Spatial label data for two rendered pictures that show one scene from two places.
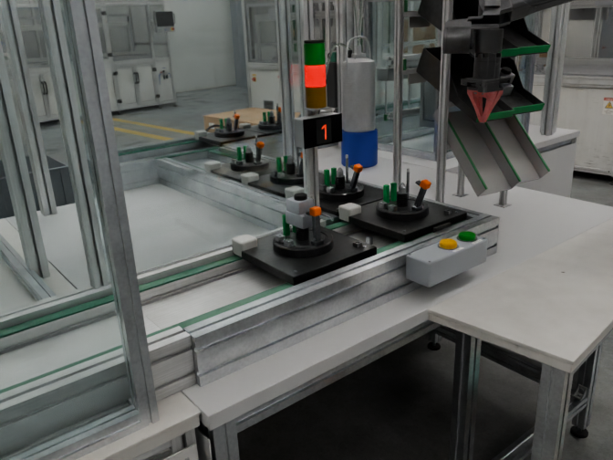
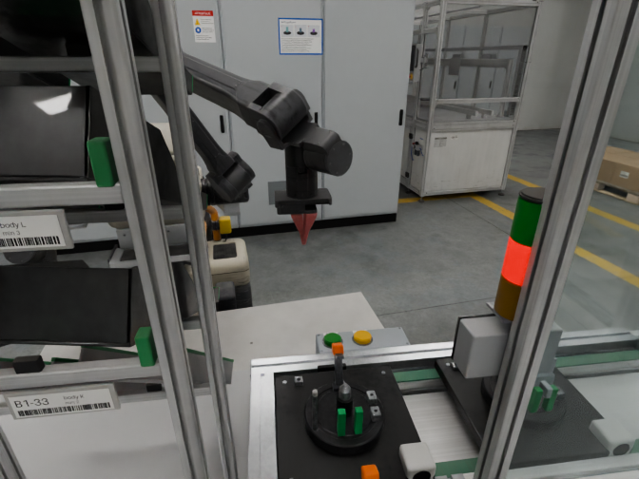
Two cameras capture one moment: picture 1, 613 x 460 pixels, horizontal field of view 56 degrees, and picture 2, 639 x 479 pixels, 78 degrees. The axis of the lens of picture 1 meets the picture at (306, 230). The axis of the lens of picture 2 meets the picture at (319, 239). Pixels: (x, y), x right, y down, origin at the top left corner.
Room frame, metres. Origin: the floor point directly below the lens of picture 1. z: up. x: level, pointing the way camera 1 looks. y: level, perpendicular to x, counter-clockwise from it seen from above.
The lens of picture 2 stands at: (1.91, -0.04, 1.55)
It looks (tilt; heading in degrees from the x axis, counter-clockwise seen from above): 25 degrees down; 210
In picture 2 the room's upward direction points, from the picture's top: straight up
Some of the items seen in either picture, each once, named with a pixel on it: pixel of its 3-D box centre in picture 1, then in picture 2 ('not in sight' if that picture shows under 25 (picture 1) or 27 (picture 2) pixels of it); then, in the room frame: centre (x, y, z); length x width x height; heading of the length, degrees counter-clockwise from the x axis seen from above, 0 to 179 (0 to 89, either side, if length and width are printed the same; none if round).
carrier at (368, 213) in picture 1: (401, 196); (344, 401); (1.45, -0.26, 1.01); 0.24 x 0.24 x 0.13; 38
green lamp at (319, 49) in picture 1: (314, 54); (537, 220); (1.42, -0.04, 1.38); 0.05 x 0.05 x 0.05
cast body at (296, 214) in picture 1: (298, 208); not in sight; (1.25, 0.02, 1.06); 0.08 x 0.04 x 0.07; 39
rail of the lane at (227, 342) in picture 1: (369, 280); (449, 366); (1.16, -0.14, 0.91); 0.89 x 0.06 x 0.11; 128
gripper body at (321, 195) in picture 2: (486, 69); (301, 184); (1.33, -0.42, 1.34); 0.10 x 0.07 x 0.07; 128
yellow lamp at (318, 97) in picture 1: (316, 97); (519, 295); (1.42, -0.04, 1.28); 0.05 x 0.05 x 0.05
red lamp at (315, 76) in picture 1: (315, 75); (528, 258); (1.42, -0.04, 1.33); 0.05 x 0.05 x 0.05
